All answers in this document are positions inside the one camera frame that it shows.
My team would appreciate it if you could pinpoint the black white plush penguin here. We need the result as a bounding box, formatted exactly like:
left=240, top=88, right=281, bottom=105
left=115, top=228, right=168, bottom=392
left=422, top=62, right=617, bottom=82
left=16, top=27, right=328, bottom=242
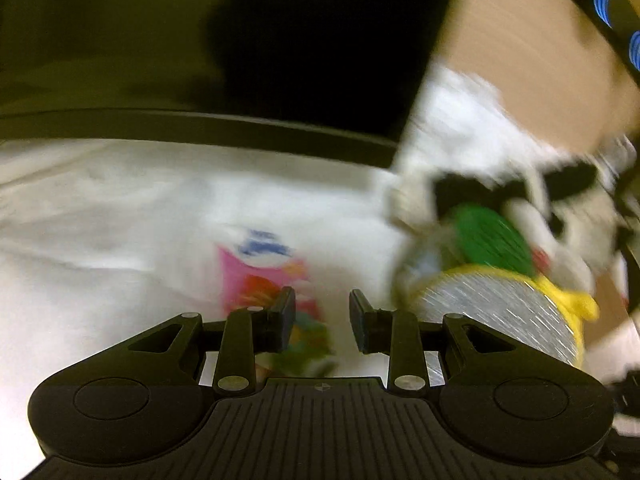
left=392, top=154, right=639, bottom=295

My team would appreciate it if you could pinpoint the colourful printed plush cloth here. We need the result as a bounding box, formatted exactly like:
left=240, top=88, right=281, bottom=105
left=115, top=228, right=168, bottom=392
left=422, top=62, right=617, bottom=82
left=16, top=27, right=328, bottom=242
left=216, top=228, right=336, bottom=380

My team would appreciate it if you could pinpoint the green lidded glass jar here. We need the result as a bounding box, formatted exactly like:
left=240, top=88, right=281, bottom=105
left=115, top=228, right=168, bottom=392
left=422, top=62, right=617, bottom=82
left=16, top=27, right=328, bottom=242
left=392, top=204, right=536, bottom=308

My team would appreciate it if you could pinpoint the white fringed cloth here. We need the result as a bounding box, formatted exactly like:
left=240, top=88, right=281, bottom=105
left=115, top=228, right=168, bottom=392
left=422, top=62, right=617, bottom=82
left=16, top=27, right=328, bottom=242
left=0, top=58, right=640, bottom=386

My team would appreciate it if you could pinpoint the black monitor stand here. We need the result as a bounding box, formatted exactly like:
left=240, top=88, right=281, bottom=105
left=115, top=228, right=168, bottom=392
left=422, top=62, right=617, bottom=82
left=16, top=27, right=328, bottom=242
left=1, top=0, right=451, bottom=167

